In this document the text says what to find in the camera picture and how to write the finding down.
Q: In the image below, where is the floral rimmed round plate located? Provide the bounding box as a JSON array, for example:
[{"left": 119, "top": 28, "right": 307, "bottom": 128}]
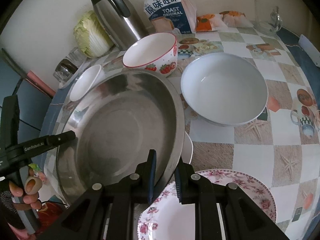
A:
[{"left": 137, "top": 168, "right": 277, "bottom": 240}]

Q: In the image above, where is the stainless steel round pan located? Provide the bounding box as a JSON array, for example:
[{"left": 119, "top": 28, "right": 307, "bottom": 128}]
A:
[{"left": 56, "top": 70, "right": 185, "bottom": 204}]

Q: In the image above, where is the small white bowl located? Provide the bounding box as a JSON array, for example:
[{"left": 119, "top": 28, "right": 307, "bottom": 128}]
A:
[{"left": 69, "top": 64, "right": 105, "bottom": 102}]

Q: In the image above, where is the large white blue bowl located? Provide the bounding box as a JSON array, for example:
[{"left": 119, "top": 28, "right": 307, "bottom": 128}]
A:
[{"left": 181, "top": 53, "right": 268, "bottom": 126}]

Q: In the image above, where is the strawberry pattern bowl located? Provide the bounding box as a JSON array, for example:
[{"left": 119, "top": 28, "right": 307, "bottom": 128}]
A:
[{"left": 123, "top": 33, "right": 178, "bottom": 76}]

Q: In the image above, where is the person's left hand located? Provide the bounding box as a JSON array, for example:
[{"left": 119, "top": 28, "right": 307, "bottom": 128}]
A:
[{"left": 9, "top": 167, "right": 42, "bottom": 211}]

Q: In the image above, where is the white square plate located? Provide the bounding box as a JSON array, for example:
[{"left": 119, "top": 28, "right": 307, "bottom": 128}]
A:
[{"left": 181, "top": 132, "right": 194, "bottom": 164}]

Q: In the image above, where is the glass tray with cups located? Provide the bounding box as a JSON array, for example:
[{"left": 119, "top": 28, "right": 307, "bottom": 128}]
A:
[{"left": 53, "top": 47, "right": 87, "bottom": 88}]

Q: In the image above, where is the checkered tablecloth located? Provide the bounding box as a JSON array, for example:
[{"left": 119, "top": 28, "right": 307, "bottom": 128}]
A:
[{"left": 39, "top": 24, "right": 320, "bottom": 240}]

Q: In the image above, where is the napa cabbage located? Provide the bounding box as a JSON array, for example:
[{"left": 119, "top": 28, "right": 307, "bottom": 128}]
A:
[{"left": 73, "top": 10, "right": 114, "bottom": 58}]

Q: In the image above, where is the stainless steel thermos jug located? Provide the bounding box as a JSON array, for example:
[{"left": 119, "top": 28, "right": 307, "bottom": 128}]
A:
[{"left": 91, "top": 0, "right": 148, "bottom": 51}]

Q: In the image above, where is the orange snack packet left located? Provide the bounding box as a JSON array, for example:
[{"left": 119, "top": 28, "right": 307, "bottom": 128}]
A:
[{"left": 196, "top": 14, "right": 227, "bottom": 33}]

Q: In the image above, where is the orange snack packet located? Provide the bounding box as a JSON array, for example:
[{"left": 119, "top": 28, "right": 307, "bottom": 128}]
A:
[
  {"left": 220, "top": 11, "right": 253, "bottom": 28},
  {"left": 196, "top": 14, "right": 227, "bottom": 33}
]

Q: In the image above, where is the toast bread bag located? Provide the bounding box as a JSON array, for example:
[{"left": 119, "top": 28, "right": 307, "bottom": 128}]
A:
[{"left": 144, "top": 0, "right": 197, "bottom": 35}]

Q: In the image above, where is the orange snack packet right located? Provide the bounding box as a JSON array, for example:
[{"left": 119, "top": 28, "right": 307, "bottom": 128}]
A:
[{"left": 220, "top": 11, "right": 253, "bottom": 28}]

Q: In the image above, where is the clear glass mug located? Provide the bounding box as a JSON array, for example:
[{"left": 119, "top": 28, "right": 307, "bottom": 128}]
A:
[{"left": 254, "top": 0, "right": 283, "bottom": 36}]

